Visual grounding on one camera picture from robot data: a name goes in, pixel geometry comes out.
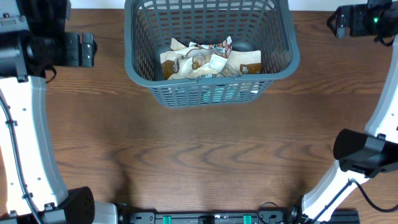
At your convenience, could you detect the grey plastic basket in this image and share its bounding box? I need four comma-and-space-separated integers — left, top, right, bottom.
124, 0, 300, 108

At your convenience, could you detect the light teal wipes packet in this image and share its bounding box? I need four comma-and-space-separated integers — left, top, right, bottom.
201, 83, 251, 104

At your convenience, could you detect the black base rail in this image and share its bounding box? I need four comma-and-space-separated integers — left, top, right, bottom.
118, 210, 361, 224

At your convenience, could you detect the cream snack pouch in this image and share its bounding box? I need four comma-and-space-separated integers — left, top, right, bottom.
170, 38, 187, 51

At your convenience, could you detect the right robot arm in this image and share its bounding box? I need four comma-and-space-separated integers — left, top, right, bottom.
283, 0, 397, 223

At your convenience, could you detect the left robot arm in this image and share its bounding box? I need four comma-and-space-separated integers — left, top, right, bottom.
1, 0, 120, 223

